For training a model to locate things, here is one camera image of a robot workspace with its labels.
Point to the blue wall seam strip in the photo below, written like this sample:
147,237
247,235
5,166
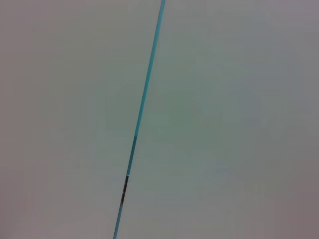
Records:
140,112

